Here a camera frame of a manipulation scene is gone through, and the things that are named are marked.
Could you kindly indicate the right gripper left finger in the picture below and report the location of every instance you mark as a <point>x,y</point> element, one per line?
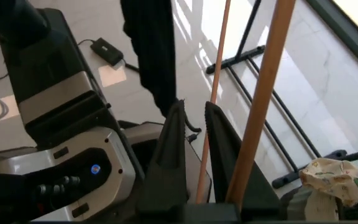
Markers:
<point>166,174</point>

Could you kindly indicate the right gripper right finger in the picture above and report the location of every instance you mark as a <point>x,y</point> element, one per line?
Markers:
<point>219,155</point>

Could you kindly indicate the pink clothes hanger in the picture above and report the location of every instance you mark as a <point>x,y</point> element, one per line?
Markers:
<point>266,77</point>

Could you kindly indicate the black garment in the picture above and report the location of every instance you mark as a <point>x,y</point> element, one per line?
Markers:
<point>154,46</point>

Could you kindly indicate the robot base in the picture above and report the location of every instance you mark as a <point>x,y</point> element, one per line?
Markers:
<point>73,155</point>

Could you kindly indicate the black clothes rack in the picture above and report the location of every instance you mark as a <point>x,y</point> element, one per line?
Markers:
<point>238,59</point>

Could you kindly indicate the white laundry basket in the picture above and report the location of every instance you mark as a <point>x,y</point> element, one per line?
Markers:
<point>322,208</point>

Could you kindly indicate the cream printed garment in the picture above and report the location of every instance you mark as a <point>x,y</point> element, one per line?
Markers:
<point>334,177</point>

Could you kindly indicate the black power adapter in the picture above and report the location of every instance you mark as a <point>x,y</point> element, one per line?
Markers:
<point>106,51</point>

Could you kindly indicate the window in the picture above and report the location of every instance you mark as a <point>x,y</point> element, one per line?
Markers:
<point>346,31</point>

